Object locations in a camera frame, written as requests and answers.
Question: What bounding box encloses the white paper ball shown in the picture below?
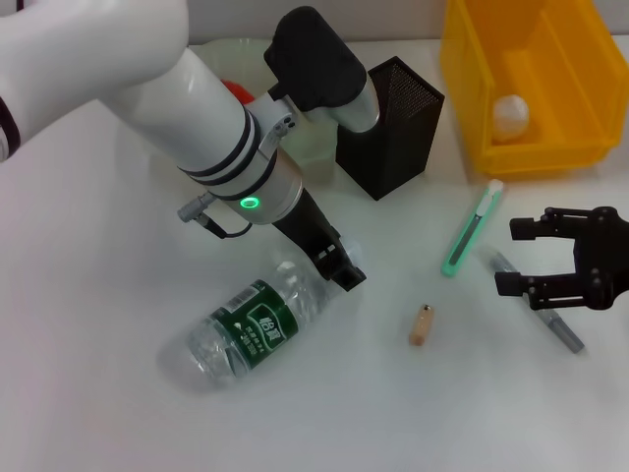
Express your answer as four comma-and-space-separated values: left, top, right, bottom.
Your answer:
491, 93, 532, 145

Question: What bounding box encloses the small wooden usb stick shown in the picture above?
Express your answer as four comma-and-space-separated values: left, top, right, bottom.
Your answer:
408, 304, 436, 347

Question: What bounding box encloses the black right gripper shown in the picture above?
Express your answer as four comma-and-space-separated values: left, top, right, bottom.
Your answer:
492, 206, 629, 312

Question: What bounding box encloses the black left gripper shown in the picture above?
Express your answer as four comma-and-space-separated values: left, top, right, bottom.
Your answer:
271, 188, 369, 293

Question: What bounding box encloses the green utility knife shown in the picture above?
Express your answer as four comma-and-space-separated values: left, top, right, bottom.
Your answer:
439, 179, 505, 278

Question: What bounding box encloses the green glass fruit plate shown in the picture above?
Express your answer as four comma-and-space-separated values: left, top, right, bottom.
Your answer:
199, 37, 339, 187

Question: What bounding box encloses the grey marker pen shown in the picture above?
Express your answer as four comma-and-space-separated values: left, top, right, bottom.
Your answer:
484, 247, 587, 355

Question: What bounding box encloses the black mesh pen holder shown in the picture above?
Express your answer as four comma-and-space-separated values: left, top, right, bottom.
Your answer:
335, 56, 447, 202

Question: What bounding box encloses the yellow plastic storage bin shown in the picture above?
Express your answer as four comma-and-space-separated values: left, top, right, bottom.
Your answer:
438, 0, 623, 178

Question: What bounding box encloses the clear green-label water bottle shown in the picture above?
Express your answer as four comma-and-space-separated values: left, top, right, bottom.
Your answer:
156, 238, 369, 393

